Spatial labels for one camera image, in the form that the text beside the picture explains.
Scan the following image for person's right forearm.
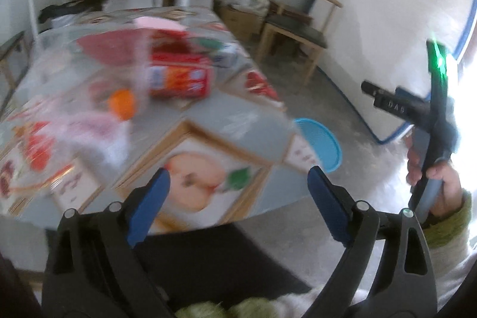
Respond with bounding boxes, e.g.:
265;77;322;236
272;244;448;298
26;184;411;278
421;191;477;311

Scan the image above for orange fruit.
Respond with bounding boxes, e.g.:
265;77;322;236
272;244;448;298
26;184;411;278
108;89;135;120

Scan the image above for red snack bag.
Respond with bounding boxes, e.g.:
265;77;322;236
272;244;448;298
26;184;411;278
149;29;213;99

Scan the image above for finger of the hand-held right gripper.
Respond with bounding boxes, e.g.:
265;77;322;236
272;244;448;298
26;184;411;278
361;80;430;125

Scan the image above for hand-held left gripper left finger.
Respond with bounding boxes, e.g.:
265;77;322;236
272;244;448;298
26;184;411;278
42;167;176;318

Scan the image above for cardboard box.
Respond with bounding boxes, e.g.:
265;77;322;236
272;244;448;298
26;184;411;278
220;3;267;41

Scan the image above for person's right hand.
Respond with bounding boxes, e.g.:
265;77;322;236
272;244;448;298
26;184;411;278
405;148;463;217

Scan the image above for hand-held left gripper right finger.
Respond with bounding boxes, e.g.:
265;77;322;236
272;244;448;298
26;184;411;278
302;165;438;318

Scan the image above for blue plastic basket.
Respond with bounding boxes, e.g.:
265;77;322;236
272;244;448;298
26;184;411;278
292;117;343;173

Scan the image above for fruit print tablecloth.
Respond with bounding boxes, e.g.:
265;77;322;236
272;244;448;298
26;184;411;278
0;7;299;233

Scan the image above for clear plastic bag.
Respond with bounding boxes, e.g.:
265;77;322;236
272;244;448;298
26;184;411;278
33;25;151;170

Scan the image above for wooden chair with dark seat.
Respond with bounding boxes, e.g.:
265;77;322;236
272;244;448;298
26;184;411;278
257;0;343;86

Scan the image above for pink sponge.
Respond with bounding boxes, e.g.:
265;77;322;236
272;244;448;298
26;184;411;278
132;15;189;32

